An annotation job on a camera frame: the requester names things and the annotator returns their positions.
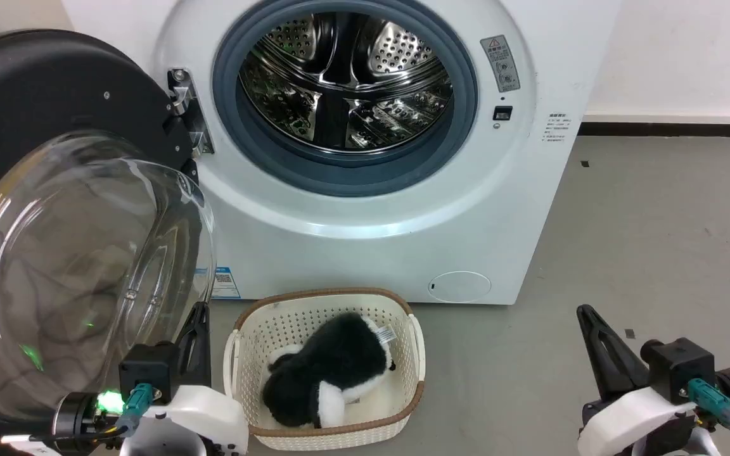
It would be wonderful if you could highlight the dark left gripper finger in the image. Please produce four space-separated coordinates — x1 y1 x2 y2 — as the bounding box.
177 302 212 389

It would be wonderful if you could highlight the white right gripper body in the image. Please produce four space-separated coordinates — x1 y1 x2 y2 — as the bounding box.
577 385 700 456

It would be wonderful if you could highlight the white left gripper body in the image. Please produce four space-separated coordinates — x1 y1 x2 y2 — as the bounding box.
120 384 250 456

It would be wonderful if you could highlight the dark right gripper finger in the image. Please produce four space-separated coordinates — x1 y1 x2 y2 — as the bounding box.
577 304 650 402

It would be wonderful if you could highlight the white front-load washing machine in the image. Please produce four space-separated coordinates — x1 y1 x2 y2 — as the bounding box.
61 0 623 307

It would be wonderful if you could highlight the metal door hinge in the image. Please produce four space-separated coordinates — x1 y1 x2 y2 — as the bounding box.
167 68 215 158

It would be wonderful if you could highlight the black round washer door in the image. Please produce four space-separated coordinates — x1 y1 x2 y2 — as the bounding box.
0 28 217 426

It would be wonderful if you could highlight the cream perforated laundry basket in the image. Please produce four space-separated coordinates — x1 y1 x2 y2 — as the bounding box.
222 288 428 452

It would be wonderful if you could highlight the blue white energy label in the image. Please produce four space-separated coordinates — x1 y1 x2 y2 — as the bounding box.
194 265 241 300

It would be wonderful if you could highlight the black white plush toy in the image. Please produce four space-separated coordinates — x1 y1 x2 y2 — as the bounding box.
262 311 398 430

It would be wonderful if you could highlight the round white filter cover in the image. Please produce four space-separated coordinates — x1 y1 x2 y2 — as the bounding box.
428 270 493 304

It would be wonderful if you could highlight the black baseboard strip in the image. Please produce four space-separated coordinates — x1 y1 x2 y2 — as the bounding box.
577 122 730 139

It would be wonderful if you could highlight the stainless steel drum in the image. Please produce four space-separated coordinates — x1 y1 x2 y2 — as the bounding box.
238 11 455 153

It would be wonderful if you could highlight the grey warning sticker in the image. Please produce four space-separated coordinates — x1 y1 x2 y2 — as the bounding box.
480 34 522 94

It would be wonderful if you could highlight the teal plug left cable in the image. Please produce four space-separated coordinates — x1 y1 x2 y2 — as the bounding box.
28 383 154 444

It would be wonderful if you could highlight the teal plug cable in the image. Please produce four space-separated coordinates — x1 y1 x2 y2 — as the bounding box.
687 378 730 456
28 383 154 444

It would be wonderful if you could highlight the teal plug right cable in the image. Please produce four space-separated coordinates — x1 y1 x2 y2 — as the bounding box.
687 378 730 456

